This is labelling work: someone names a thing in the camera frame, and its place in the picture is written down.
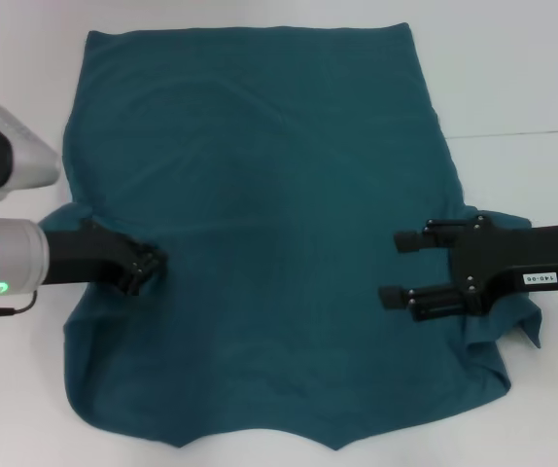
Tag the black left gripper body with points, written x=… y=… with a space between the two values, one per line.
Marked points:
x=89 y=253

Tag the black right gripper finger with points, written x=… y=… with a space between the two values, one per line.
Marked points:
x=408 y=241
x=393 y=297

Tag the teal blue shirt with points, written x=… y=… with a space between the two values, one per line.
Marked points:
x=279 y=194

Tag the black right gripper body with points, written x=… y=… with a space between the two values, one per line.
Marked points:
x=517 y=258

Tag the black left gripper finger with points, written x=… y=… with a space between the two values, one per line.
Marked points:
x=155 y=258
x=144 y=282

